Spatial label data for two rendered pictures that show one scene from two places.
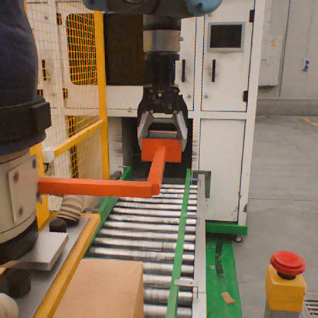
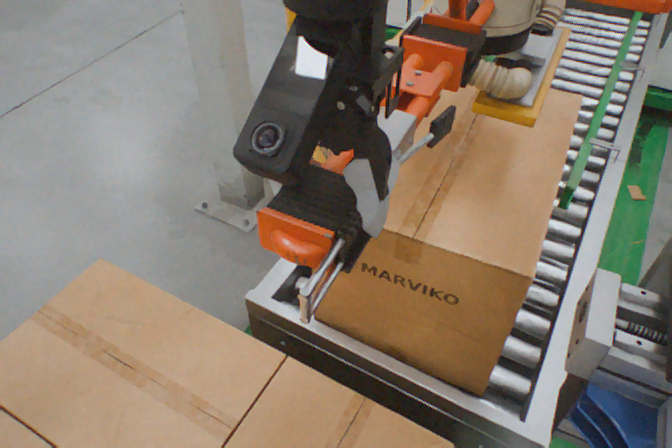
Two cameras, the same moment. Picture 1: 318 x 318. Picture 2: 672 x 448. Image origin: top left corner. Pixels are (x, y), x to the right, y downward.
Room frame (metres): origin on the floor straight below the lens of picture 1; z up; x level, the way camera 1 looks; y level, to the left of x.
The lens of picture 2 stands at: (-0.47, 0.17, 1.58)
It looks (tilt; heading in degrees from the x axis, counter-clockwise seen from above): 45 degrees down; 22
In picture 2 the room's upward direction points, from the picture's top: straight up
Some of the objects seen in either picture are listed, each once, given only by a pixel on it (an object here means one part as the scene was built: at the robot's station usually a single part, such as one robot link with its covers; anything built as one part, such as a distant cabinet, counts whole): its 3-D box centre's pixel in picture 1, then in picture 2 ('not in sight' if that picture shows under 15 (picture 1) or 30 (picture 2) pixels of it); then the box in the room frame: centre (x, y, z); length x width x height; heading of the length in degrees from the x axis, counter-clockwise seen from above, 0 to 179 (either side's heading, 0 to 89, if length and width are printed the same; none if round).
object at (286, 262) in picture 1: (287, 266); not in sight; (0.60, -0.28, 1.02); 0.07 x 0.07 x 0.04
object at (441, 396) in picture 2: not in sight; (379, 365); (0.09, 0.30, 0.58); 0.70 x 0.03 x 0.06; 83
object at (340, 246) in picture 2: not in sight; (391, 195); (-0.11, 0.26, 1.25); 0.31 x 0.03 x 0.05; 176
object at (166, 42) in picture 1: (163, 43); not in sight; (0.70, -0.01, 1.47); 0.08 x 0.08 x 0.05
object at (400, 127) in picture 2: not in sight; (377, 141); (-0.03, 0.30, 1.25); 0.07 x 0.07 x 0.04; 86
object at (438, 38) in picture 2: not in sight; (440, 51); (0.19, 0.29, 1.26); 0.10 x 0.08 x 0.06; 86
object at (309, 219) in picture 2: not in sight; (315, 213); (-0.16, 0.32, 1.25); 0.08 x 0.07 x 0.05; 176
